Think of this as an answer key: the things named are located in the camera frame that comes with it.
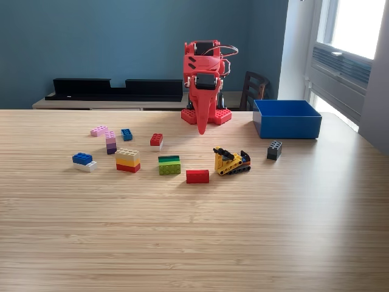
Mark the small blue brick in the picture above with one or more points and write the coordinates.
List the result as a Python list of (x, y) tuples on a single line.
[(126, 135)]

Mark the tan yellow red brick stack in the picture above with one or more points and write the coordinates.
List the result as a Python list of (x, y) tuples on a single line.
[(127, 161)]

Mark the long red brick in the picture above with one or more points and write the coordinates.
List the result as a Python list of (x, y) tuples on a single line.
[(197, 177)]

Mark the red and white brick stack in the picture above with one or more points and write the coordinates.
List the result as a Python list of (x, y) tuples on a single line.
[(156, 140)]

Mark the yellow toy digger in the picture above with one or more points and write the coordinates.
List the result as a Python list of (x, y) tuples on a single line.
[(226, 164)]

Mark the grey radiator unit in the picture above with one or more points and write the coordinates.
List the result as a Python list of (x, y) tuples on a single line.
[(337, 79)]

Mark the green brick stack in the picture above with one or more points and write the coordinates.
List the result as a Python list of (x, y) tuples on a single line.
[(169, 167)]

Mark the black brick stack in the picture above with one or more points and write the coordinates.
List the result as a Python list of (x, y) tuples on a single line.
[(274, 151)]

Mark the bright window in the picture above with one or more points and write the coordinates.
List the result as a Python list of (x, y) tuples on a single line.
[(355, 24)]

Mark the pink purple brick stack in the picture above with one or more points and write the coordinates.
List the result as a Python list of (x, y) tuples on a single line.
[(111, 144)]

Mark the blue plastic bin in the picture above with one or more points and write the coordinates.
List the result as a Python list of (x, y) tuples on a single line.
[(288, 127)]

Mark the dark wooden chair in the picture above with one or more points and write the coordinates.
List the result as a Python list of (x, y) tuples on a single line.
[(252, 88)]

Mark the blue and white brick stack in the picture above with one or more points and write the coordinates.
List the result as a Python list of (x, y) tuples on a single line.
[(83, 161)]

